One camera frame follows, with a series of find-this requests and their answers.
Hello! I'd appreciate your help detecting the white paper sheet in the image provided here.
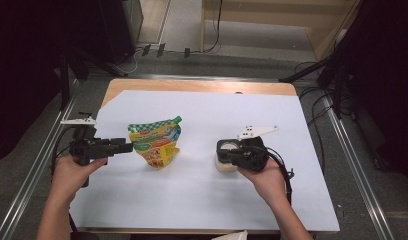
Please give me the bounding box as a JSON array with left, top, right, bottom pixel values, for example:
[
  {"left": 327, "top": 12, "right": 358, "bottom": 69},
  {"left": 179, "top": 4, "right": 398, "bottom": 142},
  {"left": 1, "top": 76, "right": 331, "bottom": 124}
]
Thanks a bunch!
[{"left": 70, "top": 89, "right": 341, "bottom": 233}]

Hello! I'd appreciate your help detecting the person's right hand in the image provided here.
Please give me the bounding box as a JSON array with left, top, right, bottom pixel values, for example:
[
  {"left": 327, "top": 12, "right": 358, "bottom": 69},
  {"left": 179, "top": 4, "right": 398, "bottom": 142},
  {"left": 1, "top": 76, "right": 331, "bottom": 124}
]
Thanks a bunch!
[{"left": 238, "top": 158, "right": 288, "bottom": 204}]

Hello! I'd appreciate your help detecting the yellow seasoning pouch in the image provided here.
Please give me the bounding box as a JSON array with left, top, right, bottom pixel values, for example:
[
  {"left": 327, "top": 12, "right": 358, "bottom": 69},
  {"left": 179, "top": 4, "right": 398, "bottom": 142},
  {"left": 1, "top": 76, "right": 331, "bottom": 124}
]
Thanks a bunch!
[{"left": 127, "top": 115, "right": 183, "bottom": 170}]

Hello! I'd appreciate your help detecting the black curtain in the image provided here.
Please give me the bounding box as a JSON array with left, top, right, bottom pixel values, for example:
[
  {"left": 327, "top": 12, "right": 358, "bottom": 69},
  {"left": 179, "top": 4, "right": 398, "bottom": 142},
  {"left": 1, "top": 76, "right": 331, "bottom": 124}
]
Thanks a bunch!
[
  {"left": 0, "top": 0, "right": 105, "bottom": 165},
  {"left": 320, "top": 0, "right": 408, "bottom": 183}
]

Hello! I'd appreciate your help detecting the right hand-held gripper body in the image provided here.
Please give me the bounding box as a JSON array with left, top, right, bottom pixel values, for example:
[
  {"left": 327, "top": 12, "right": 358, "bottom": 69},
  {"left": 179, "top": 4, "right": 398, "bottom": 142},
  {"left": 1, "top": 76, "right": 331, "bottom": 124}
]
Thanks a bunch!
[{"left": 231, "top": 125, "right": 279, "bottom": 173}]

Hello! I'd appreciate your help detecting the metal floor rail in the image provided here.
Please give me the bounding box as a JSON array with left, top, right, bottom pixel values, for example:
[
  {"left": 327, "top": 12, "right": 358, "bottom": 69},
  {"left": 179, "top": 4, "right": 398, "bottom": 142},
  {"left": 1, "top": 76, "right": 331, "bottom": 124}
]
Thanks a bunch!
[
  {"left": 321, "top": 96, "right": 396, "bottom": 240},
  {"left": 0, "top": 96, "right": 77, "bottom": 240}
]

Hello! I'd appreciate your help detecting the bundle of black cables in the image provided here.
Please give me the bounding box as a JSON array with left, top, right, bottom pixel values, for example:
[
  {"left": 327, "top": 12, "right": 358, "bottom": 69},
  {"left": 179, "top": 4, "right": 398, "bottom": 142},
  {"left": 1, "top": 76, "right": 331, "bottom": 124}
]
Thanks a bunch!
[{"left": 294, "top": 61, "right": 356, "bottom": 174}]

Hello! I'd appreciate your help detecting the glass jar with black lid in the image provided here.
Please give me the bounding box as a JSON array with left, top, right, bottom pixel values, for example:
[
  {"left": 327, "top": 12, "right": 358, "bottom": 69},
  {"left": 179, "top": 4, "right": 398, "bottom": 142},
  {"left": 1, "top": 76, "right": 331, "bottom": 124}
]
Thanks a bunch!
[{"left": 214, "top": 139, "right": 244, "bottom": 173}]

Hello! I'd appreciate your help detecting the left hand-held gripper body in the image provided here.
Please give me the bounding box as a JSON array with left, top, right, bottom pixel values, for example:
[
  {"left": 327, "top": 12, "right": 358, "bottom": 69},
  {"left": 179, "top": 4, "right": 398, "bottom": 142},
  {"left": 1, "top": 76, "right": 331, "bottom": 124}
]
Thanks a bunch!
[{"left": 60, "top": 117, "right": 114, "bottom": 166}]

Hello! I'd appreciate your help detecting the person's left hand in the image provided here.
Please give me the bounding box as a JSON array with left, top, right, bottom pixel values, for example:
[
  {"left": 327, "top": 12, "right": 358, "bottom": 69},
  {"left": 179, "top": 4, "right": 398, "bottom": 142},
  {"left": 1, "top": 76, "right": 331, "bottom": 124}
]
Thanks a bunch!
[{"left": 51, "top": 154, "right": 108, "bottom": 201}]

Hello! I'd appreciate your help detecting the black stand leg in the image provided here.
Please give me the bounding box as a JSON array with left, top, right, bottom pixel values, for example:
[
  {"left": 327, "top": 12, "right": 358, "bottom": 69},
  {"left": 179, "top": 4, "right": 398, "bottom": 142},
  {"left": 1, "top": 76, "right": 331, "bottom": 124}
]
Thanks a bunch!
[{"left": 278, "top": 58, "right": 330, "bottom": 84}]

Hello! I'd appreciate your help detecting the black floor cable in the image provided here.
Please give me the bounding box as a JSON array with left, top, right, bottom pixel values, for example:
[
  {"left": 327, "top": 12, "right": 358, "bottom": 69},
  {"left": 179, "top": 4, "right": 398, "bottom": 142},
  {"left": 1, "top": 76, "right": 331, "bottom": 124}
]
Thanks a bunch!
[{"left": 204, "top": 0, "right": 224, "bottom": 54}]

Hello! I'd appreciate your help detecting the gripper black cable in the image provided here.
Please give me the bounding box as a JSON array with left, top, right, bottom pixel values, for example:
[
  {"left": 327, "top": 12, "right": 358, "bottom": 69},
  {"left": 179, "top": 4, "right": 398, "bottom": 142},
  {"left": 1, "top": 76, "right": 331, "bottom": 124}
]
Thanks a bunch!
[
  {"left": 266, "top": 146, "right": 295, "bottom": 206},
  {"left": 51, "top": 124, "right": 80, "bottom": 174}
]

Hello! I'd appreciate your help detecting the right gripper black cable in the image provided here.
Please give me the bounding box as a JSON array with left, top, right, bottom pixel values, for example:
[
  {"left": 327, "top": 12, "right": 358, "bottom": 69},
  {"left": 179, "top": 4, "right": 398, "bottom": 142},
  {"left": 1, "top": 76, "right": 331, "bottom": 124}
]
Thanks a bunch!
[{"left": 266, "top": 146, "right": 295, "bottom": 206}]

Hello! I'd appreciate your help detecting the light wooden cabinet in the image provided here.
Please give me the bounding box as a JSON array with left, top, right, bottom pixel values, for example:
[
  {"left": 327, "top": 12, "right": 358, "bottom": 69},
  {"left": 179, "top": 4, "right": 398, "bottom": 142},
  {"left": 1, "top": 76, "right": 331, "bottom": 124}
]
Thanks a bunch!
[{"left": 200, "top": 0, "right": 363, "bottom": 62}]

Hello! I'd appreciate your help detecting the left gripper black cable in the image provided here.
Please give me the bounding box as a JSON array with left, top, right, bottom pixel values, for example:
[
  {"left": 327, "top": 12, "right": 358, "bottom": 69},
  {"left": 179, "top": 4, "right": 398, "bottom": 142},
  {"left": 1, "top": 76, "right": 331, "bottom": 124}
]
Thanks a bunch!
[{"left": 51, "top": 124, "right": 80, "bottom": 174}]

